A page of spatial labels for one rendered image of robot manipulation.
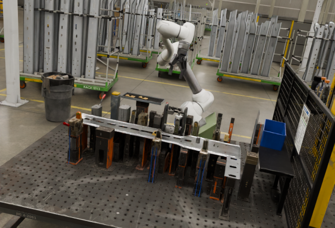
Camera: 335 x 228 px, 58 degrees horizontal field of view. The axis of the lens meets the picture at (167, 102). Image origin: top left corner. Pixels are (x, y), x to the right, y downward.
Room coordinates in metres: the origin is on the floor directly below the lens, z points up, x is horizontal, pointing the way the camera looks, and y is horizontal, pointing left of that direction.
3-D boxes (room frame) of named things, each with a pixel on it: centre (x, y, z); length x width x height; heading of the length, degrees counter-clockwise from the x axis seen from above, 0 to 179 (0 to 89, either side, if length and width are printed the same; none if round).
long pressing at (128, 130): (2.20, 0.08, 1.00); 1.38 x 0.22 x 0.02; 78
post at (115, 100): (2.64, 0.47, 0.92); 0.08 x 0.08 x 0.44; 78
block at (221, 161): (1.91, -0.43, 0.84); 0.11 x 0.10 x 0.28; 168
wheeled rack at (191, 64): (9.25, -0.14, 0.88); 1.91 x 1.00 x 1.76; 174
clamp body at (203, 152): (1.92, -0.29, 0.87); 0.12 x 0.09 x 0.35; 168
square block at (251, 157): (1.93, -0.63, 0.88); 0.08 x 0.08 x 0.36; 78
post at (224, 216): (1.71, -0.46, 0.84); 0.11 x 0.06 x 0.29; 168
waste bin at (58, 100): (4.60, 1.76, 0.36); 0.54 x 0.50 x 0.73; 173
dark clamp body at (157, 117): (2.41, 0.05, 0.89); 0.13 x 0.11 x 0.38; 168
